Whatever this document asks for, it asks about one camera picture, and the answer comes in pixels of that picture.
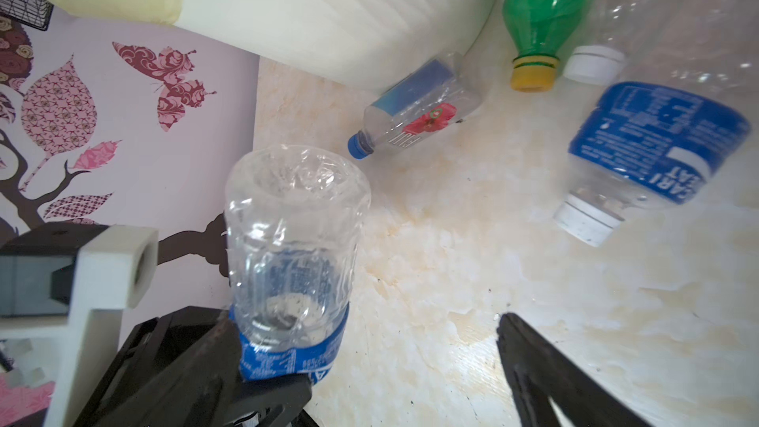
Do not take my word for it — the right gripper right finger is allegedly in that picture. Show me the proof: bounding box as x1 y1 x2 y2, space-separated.
497 312 648 426

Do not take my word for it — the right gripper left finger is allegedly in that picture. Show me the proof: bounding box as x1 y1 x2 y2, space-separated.
74 308 313 427

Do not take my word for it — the clear bottle blue label white cap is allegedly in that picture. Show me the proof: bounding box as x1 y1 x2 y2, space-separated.
225 145 372 383

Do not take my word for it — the Pocari blue label bottle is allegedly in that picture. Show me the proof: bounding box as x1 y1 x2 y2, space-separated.
553 43 758 247

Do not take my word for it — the bottle blue red label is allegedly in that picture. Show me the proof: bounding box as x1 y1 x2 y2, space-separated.
347 53 482 160

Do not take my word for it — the green bottle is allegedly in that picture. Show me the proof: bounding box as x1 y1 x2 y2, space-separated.
502 0 593 93

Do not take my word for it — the clear unlabelled bottle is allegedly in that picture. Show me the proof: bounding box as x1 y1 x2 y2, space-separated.
563 0 757 86

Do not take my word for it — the white ribbed trash bin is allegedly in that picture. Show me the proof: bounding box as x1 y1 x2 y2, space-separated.
177 0 496 90

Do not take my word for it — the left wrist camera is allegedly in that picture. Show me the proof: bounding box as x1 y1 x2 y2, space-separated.
1 223 159 426

